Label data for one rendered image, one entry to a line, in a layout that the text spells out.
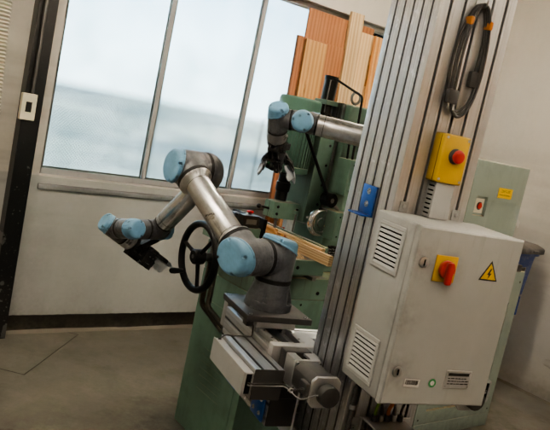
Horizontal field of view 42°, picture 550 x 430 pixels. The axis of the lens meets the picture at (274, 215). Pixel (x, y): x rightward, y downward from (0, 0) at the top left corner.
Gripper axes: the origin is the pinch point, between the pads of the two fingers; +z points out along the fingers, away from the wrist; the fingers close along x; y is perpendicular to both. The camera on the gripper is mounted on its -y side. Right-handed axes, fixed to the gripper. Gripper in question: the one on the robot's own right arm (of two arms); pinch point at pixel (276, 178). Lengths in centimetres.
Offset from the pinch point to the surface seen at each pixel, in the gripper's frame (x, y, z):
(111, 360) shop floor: -80, 19, 131
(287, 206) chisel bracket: 3.2, -7.4, 19.2
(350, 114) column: 18.7, -38.0, -11.0
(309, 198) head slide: 10.6, -13.0, 17.2
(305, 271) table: 20.5, 22.7, 22.7
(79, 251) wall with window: -119, -24, 105
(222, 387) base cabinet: -3, 52, 72
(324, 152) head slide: 12.2, -26.2, 2.0
